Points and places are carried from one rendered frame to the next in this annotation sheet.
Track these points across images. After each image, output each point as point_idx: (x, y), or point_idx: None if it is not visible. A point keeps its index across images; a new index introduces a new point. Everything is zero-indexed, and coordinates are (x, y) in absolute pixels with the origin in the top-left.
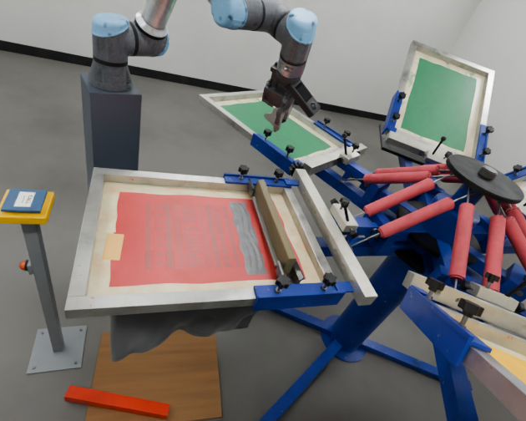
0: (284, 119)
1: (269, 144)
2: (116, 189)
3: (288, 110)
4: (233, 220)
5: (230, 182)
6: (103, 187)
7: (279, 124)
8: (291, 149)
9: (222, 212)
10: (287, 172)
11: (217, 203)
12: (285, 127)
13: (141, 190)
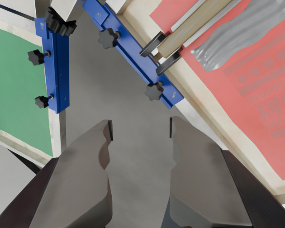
0: (109, 133)
1: (53, 88)
2: (279, 184)
3: (107, 180)
4: (252, 44)
5: (178, 92)
6: None
7: (208, 143)
8: (36, 53)
9: (241, 68)
10: (67, 35)
11: (223, 84)
12: None
13: (264, 165)
